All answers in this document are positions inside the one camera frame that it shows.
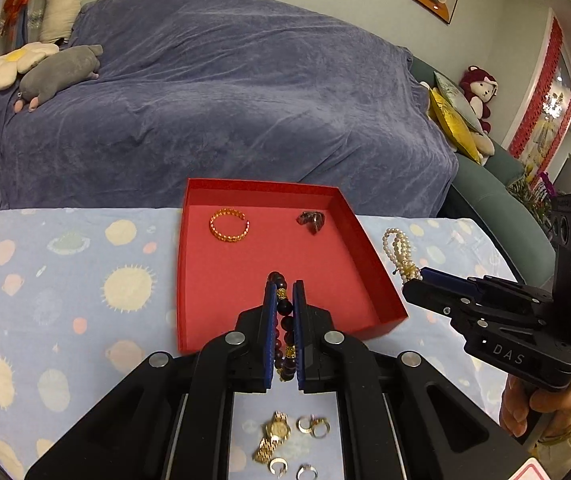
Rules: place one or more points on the red framed mirror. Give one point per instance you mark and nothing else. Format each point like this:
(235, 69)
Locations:
(547, 117)

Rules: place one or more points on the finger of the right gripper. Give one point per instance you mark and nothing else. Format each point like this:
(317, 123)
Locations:
(440, 304)
(453, 281)

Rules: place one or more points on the silver metal wristwatch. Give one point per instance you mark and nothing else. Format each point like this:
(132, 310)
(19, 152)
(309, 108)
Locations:
(314, 220)

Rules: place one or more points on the right hand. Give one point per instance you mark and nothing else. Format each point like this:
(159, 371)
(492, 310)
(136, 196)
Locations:
(516, 404)

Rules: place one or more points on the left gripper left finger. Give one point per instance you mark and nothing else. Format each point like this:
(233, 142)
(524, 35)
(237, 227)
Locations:
(255, 368)

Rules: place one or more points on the white flower cushion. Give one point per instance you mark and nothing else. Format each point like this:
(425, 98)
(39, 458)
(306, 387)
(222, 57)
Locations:
(22, 60)

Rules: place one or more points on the red curtain tie bow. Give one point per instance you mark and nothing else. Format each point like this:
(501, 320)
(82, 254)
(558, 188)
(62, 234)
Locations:
(11, 10)

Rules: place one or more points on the blue velvet sofa cover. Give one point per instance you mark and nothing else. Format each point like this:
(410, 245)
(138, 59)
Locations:
(227, 89)

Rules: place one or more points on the green plant with flowers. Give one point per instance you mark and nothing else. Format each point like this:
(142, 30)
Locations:
(537, 201)

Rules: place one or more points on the green sofa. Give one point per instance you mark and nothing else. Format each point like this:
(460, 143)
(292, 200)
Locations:
(453, 186)

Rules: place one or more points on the white red label sticker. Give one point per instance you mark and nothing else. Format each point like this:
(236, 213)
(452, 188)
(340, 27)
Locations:
(530, 470)

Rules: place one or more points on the red jewelry box tray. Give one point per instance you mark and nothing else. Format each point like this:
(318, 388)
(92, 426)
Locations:
(233, 233)

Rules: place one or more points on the grey silver cushion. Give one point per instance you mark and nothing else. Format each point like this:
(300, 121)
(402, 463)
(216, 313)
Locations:
(458, 101)

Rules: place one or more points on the yellow gold cushion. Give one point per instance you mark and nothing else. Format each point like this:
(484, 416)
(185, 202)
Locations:
(454, 127)

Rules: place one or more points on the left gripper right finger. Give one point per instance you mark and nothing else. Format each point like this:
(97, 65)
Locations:
(313, 366)

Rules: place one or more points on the red monkey plush toy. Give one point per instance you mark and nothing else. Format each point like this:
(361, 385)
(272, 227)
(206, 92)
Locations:
(479, 88)

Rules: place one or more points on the grey plush toy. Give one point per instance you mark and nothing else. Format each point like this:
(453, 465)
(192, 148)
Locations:
(58, 72)

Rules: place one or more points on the gold wristwatch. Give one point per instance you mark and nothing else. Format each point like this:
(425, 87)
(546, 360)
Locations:
(276, 431)

